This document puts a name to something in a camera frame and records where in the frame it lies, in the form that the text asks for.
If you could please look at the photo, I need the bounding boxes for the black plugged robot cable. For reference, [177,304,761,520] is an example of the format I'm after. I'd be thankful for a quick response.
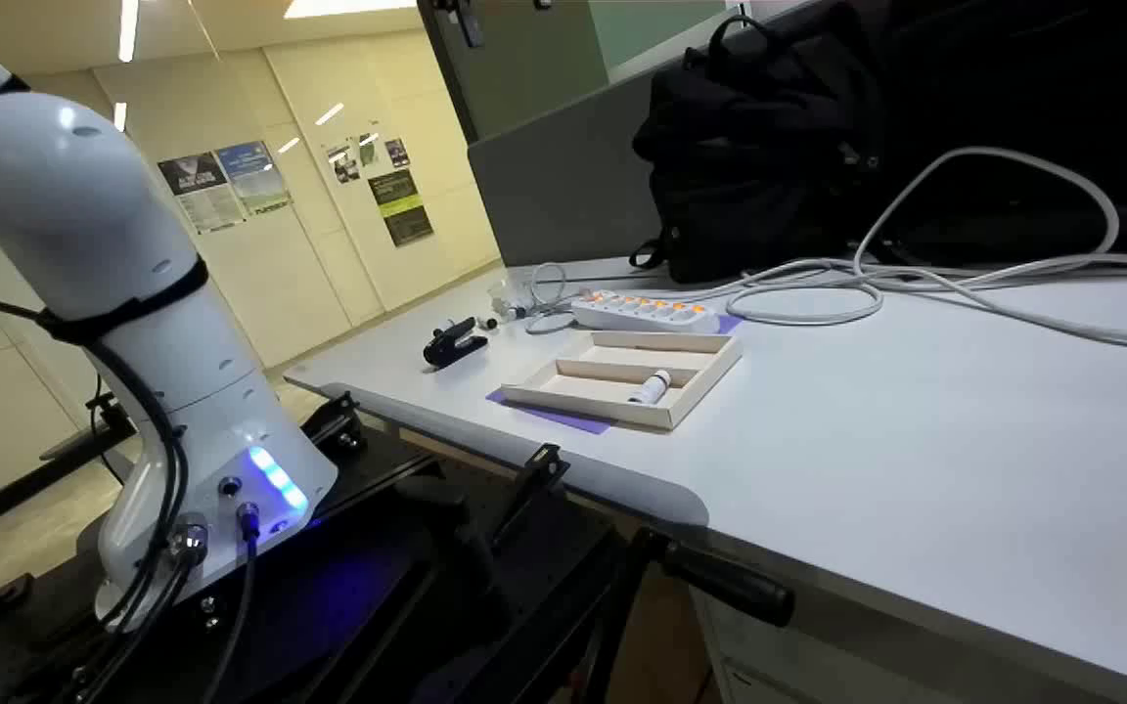
[196,499,268,704]

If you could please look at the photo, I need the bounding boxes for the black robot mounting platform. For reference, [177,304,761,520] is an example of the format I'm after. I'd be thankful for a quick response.
[0,426,617,704]

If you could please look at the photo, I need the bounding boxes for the blue wall poster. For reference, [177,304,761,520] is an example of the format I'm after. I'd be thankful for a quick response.
[216,136,299,219]

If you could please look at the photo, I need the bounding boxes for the black backpack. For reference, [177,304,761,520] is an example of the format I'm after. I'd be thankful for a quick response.
[627,9,932,291]

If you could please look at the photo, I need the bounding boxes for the black stapler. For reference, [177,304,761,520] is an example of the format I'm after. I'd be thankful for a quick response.
[419,312,494,372]

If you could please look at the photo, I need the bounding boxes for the white marker tube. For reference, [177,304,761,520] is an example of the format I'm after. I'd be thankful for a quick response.
[627,366,676,406]

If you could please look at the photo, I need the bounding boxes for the pale wall poster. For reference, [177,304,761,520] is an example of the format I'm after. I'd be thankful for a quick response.
[182,183,252,240]

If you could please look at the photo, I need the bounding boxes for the thick white power cable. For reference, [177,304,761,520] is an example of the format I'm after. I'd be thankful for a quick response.
[718,141,1127,355]

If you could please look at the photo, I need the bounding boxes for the ceiling light strip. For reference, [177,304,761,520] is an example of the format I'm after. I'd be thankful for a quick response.
[115,0,145,65]

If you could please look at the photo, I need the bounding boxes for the black table clamp long handle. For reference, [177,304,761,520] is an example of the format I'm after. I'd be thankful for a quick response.
[586,523,800,704]

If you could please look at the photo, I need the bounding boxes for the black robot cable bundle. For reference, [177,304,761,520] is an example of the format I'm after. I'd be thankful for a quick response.
[0,245,225,704]

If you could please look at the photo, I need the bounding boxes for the white power strip orange switches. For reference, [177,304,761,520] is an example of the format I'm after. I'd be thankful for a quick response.
[567,286,726,336]

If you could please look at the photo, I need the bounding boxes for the grey desk divider panel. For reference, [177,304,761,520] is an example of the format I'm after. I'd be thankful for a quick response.
[466,63,726,271]

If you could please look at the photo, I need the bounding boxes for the green partition panel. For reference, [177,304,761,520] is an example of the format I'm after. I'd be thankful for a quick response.
[414,0,735,147]

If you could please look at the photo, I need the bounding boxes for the dark green wall poster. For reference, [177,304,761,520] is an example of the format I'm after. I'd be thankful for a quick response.
[379,202,440,249]
[363,170,422,210]

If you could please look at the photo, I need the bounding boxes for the black metal stand frame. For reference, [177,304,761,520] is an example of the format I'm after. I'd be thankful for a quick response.
[0,387,139,618]

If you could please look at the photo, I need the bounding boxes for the light wooden tray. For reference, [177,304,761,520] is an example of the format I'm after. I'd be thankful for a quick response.
[497,325,749,437]

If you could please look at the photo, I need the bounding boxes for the ceiling light panel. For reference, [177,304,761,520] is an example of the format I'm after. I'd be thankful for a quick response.
[281,0,422,25]

